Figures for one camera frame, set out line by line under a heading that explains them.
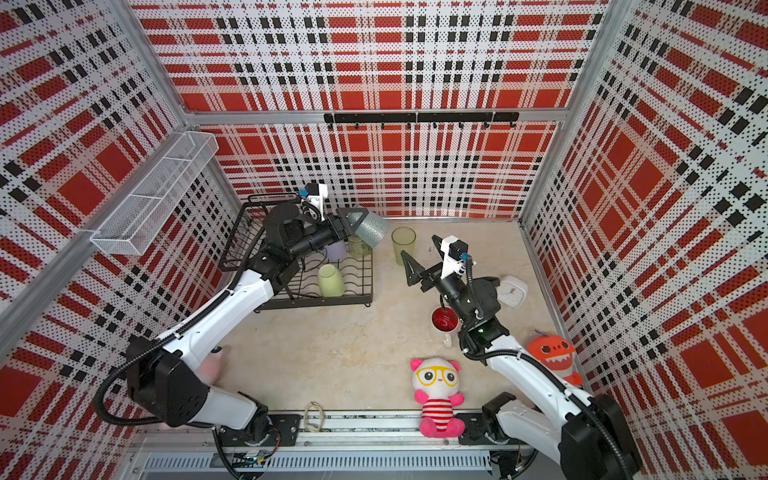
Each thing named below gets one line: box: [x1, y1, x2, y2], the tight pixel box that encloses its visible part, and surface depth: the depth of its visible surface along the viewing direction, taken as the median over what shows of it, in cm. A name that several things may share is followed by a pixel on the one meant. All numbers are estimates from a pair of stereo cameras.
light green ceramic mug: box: [318, 264, 344, 297], surface depth 93 cm
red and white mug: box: [431, 306, 460, 348], surface depth 88 cm
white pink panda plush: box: [410, 357, 466, 438], surface depth 76 cm
